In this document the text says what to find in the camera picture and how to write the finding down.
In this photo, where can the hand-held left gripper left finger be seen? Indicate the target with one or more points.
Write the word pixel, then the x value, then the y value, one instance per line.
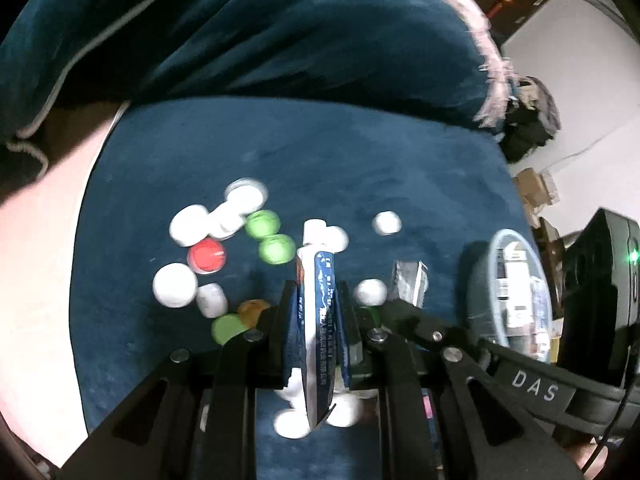
pixel 291 350

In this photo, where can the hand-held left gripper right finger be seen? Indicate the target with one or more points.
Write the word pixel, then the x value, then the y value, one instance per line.
pixel 346 355

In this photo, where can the blue white toothpaste tube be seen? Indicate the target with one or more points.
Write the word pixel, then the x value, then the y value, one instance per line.
pixel 320 320

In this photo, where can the pile of white caps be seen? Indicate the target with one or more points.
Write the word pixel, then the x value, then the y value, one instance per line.
pixel 345 412

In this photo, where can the small green bottle cap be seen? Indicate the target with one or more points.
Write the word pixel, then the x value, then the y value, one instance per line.
pixel 227 327

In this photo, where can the white mesh basket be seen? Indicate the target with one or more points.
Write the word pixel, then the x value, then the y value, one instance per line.
pixel 520 300

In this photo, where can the white printed bottle cap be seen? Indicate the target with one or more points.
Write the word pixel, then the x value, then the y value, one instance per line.
pixel 224 222

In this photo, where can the round blue plush mat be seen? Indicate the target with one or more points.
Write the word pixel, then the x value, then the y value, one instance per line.
pixel 350 160

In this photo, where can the white oblong bottle cap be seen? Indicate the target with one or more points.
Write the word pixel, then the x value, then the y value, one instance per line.
pixel 189 224

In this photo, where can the pink bed sheet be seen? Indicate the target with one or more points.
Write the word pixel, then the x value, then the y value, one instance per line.
pixel 45 260

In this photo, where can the silver foil packet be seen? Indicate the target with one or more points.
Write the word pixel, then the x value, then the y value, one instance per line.
pixel 410 282

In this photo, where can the tan bottle cap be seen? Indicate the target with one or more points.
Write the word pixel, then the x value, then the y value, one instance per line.
pixel 253 310

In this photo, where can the red bottle cap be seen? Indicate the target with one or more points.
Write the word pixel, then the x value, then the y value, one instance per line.
pixel 206 256

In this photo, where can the cardboard box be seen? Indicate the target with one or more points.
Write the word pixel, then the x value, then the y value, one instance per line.
pixel 532 185

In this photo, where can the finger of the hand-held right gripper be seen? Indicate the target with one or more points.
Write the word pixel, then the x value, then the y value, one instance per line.
pixel 415 322

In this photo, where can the dark brown wall board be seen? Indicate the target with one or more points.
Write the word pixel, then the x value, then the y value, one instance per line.
pixel 505 5

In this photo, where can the clear bottle cap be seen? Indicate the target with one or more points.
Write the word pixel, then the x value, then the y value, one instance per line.
pixel 245 196

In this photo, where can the dark blue plush blanket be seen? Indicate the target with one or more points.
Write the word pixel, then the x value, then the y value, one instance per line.
pixel 300 35

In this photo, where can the pile of dark clothes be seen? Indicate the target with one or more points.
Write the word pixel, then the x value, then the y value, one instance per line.
pixel 530 120

